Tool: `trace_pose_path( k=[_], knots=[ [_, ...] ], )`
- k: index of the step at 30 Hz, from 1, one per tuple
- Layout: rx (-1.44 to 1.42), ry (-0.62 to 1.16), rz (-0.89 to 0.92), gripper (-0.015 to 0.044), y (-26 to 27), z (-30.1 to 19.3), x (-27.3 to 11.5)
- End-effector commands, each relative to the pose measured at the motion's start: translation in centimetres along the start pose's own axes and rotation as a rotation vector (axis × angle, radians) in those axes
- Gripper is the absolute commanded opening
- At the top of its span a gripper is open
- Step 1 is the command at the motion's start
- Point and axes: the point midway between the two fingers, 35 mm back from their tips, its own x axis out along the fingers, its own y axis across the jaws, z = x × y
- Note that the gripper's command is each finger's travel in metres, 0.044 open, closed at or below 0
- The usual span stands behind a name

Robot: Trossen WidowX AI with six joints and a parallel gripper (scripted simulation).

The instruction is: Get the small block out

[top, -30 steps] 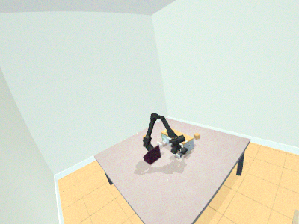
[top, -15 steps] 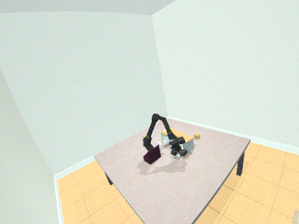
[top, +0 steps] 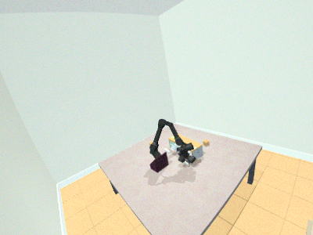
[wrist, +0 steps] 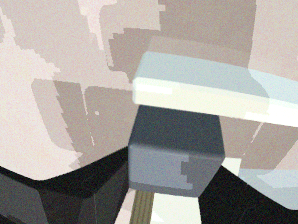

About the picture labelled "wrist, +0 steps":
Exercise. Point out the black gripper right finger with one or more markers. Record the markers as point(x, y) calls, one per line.
point(229, 200)

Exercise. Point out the small grey block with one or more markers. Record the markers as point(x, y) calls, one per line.
point(174, 152)

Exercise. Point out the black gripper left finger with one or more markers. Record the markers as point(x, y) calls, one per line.
point(92, 194)

